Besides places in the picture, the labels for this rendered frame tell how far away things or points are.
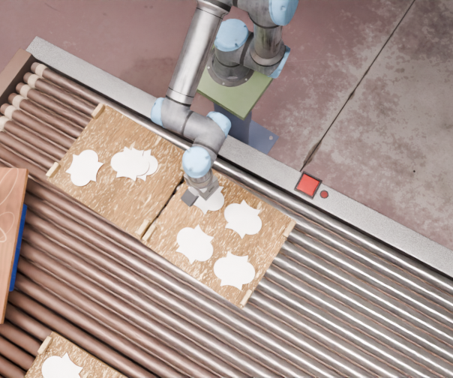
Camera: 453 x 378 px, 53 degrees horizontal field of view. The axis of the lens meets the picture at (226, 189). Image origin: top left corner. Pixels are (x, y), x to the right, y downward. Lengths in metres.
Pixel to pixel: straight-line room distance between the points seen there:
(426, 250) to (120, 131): 1.15
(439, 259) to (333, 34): 1.73
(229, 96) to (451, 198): 1.52
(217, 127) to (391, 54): 1.94
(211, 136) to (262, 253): 0.50
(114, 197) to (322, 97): 1.57
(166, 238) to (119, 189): 0.24
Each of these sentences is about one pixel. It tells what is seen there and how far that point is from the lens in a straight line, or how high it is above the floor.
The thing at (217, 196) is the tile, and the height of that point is 0.95.
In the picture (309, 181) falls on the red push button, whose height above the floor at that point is 0.93.
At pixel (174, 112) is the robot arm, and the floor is 1.33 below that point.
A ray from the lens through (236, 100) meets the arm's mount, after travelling 1.76.
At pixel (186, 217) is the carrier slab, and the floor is 0.94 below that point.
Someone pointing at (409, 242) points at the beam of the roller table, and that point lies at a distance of 1.69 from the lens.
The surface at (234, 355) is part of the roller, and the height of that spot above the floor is 0.92.
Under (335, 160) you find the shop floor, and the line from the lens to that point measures 2.68.
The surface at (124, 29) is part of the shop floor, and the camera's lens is 3.09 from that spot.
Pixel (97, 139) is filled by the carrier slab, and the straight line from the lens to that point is 1.74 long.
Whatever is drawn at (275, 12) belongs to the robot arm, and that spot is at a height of 1.50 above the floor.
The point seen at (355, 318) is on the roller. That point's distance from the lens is 1.61.
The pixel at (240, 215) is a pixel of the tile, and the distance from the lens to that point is 1.57.
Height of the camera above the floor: 2.49
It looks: 75 degrees down
